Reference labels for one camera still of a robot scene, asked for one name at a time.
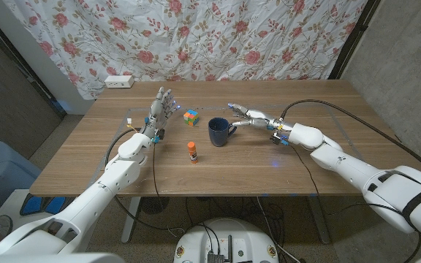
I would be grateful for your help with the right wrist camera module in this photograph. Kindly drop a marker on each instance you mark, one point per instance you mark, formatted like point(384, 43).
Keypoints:
point(279, 139)

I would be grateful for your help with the dark blue ceramic mug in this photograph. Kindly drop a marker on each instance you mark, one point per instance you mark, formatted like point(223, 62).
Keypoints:
point(218, 137)

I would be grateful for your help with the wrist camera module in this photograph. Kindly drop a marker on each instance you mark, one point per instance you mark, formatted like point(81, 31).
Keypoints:
point(279, 139)
point(158, 136)

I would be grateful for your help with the grey table leg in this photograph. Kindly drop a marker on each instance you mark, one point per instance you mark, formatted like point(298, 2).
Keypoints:
point(320, 223)

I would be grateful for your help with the white board with blue pads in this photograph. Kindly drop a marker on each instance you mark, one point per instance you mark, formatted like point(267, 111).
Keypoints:
point(13, 204)

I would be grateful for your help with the black round fan base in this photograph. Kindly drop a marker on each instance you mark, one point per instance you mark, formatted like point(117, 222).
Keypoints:
point(154, 205)

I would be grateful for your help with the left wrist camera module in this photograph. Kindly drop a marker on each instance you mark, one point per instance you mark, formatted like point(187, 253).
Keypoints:
point(158, 136)

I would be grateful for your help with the blue plastic bin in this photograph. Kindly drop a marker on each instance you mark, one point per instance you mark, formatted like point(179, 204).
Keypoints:
point(2, 175)

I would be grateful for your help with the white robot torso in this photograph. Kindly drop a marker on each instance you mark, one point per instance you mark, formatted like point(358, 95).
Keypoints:
point(225, 237)

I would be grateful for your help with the black backdrop stand pole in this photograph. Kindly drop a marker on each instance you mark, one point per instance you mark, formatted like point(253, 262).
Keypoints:
point(24, 69)
point(353, 36)

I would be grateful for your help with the floral backdrop cloth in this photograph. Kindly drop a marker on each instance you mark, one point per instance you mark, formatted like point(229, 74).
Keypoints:
point(196, 36)

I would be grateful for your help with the white table leg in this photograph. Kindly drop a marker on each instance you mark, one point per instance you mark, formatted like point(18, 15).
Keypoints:
point(130, 219)

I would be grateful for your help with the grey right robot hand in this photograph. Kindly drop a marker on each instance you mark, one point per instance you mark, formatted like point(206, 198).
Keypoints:
point(259, 117)

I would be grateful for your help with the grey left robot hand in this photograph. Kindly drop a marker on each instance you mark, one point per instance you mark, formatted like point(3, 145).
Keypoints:
point(157, 111)

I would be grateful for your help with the colourful Rubik's cube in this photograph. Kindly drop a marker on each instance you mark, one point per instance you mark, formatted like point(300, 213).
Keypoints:
point(191, 117)

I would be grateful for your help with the orange glue stick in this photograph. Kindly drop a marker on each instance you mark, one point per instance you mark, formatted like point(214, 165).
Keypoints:
point(192, 151)

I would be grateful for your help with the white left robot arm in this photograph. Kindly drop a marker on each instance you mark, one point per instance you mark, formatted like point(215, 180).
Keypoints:
point(119, 179)

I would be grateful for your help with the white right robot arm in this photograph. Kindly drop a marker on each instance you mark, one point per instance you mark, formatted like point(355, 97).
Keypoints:
point(389, 186)

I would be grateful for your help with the white power strip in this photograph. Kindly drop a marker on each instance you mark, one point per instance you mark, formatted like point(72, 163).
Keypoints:
point(119, 81)

